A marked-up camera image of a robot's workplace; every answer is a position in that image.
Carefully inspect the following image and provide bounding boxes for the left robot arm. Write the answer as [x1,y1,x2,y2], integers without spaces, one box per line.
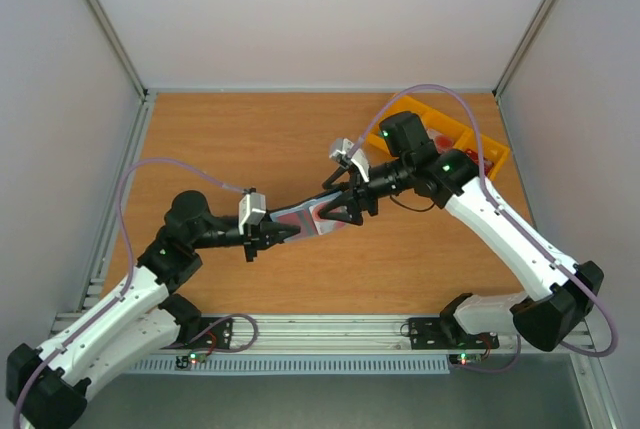
[6,190,300,428]

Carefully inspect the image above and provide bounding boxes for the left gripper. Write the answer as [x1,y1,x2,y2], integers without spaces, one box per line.
[192,209,301,262]

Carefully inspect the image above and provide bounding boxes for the circuit board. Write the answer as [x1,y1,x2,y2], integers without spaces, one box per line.
[175,352,208,370]
[449,352,485,366]

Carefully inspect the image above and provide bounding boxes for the yellow bin with circle cards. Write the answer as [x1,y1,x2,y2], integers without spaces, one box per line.
[420,109,470,142]

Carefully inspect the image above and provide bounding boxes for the right circuit board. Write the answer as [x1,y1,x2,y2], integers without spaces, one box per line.
[449,352,485,366]

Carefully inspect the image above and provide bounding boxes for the yellow bin with green cards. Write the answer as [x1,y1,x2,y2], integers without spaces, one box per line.
[365,96,432,156]

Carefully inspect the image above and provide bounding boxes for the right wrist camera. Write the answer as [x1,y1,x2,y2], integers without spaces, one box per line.
[329,138,370,182]

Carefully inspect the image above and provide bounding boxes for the red circle card stack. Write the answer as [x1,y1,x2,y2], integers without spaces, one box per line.
[432,135,455,154]

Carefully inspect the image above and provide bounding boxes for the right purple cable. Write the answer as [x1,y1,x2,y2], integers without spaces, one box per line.
[347,83,618,373]

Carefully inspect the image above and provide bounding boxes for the left circuit board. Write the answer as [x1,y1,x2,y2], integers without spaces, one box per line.
[175,352,208,370]

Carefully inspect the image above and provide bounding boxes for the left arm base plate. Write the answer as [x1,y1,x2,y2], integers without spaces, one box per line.
[168,316,233,350]

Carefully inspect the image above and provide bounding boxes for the black card holder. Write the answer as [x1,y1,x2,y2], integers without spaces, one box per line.
[269,192,346,243]

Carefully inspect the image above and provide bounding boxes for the left aluminium rail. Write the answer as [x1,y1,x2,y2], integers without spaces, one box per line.
[75,90,158,312]

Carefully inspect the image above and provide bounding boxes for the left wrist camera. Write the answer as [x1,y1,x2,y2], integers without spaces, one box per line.
[238,188,267,236]

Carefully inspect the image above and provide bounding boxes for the yellow bin with red cards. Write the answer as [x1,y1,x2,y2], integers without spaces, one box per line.
[454,129,511,181]

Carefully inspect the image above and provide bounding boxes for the front aluminium rail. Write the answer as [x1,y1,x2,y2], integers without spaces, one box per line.
[44,312,596,355]

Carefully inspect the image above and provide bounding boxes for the grey slotted cable duct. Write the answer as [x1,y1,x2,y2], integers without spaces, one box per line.
[126,354,449,377]

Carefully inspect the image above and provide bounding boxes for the aluminium rail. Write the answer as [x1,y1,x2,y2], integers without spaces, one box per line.
[44,312,596,355]
[75,90,158,312]

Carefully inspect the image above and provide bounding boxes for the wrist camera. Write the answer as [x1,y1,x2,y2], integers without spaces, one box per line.
[329,138,370,182]
[238,188,267,236]

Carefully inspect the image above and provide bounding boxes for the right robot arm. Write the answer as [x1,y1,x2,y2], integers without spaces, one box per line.
[319,111,604,352]

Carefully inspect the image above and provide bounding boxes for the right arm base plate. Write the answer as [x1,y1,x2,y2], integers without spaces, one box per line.
[406,317,500,350]

